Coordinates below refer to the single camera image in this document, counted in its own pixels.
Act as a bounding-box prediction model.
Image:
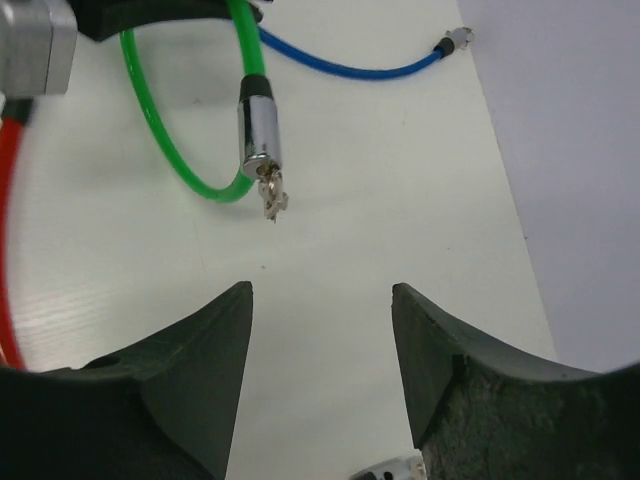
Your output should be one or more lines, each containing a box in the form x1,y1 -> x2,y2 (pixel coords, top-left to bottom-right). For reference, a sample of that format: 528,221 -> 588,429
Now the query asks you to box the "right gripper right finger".
391,283 -> 639,479

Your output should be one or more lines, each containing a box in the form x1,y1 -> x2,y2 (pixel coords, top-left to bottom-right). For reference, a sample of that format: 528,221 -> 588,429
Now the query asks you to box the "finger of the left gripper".
69,0 -> 266,43

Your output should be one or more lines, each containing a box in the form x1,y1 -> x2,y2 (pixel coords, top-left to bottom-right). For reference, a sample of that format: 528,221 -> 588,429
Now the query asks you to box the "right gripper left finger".
1,281 -> 253,479

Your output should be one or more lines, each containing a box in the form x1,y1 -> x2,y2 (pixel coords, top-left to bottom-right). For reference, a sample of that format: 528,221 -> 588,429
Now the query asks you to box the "green cable lock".
119,0 -> 292,224

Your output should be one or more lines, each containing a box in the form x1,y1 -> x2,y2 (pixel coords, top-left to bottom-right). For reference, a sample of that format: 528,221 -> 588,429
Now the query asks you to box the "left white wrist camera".
1,0 -> 78,99

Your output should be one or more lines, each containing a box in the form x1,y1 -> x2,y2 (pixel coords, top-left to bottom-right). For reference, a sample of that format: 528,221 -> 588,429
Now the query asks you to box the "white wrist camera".
1,0 -> 78,99
349,454 -> 427,480

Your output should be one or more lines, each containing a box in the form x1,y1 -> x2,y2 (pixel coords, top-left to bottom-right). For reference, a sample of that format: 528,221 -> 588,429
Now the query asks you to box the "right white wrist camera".
349,454 -> 427,480

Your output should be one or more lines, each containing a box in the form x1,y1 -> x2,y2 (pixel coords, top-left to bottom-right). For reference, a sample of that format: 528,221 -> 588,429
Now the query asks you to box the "red cable lock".
0,114 -> 31,371

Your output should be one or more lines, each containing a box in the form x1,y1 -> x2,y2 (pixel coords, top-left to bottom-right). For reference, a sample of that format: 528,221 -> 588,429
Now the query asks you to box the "blue cable lock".
257,26 -> 475,81

